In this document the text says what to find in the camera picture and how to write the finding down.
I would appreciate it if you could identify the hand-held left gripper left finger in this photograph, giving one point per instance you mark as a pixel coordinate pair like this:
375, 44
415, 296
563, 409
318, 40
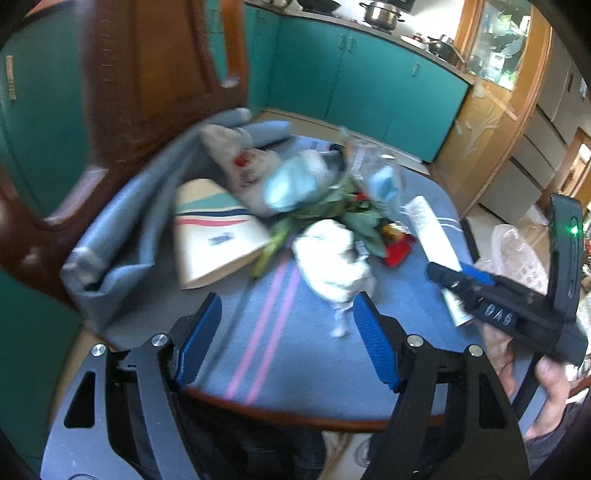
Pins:
203, 337

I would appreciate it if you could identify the steel cooking pot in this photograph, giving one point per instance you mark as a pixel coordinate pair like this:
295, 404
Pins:
381, 14

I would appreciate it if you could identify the white basket with plastic liner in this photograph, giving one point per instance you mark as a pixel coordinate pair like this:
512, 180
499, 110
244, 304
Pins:
517, 258

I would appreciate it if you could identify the wooden glass-door cabinet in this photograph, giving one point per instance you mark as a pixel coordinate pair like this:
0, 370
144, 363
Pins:
485, 138

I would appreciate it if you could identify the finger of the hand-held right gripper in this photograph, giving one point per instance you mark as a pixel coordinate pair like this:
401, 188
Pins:
482, 277
445, 275

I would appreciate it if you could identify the green leafy vegetable scraps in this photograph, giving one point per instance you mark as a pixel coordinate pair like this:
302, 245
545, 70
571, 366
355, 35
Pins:
360, 226

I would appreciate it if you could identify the blue striped blanket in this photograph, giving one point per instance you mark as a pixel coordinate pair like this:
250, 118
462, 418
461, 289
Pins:
277, 350

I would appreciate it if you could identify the grey refrigerator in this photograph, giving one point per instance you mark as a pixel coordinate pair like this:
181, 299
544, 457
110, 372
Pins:
531, 157

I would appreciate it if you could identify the wooden table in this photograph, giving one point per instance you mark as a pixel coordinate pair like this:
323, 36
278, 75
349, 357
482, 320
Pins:
300, 417

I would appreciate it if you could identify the red snack packet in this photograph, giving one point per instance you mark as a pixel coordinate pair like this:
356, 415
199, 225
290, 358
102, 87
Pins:
398, 254

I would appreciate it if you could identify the brown wooden chair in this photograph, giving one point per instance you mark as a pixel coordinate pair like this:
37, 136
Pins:
138, 69

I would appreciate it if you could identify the metal frying pan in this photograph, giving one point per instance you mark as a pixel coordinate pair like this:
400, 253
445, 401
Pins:
442, 46

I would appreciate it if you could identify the person's right hand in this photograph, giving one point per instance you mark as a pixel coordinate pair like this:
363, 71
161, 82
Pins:
551, 387

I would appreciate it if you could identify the person's right forearm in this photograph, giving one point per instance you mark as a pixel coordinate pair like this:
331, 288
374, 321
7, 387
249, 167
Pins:
556, 454

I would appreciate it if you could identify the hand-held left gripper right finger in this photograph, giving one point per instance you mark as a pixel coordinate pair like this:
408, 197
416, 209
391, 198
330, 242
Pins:
374, 346

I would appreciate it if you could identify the striped beige paper bag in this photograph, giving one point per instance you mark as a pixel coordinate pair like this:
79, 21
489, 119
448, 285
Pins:
217, 240

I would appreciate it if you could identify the white tube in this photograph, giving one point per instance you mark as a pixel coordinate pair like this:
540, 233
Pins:
429, 230

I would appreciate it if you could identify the white tissue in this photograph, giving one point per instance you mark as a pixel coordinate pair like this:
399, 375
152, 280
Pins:
328, 258

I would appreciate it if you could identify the teal base cabinet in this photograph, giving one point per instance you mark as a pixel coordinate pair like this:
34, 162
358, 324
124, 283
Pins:
369, 83

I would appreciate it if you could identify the clear plastic bag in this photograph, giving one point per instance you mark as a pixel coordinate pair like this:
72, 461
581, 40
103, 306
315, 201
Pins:
369, 159
291, 184

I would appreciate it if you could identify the black wok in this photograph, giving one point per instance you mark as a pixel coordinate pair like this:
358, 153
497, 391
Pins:
318, 4

